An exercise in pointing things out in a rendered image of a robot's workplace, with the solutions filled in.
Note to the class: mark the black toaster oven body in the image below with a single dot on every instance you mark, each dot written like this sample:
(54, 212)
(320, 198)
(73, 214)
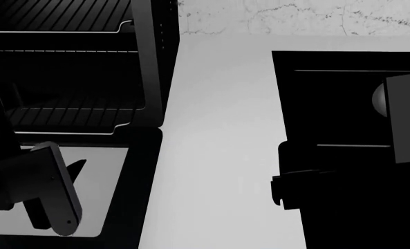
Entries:
(154, 64)

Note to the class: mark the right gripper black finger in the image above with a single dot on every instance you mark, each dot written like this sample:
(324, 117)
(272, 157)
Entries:
(276, 189)

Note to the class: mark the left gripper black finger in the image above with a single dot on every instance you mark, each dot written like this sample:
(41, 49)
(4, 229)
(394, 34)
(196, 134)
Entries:
(76, 168)

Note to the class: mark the toaster oven glass door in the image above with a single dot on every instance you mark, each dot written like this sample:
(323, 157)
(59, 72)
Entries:
(135, 181)

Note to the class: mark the black countertop appliance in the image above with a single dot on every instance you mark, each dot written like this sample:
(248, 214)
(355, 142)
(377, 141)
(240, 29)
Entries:
(329, 103)

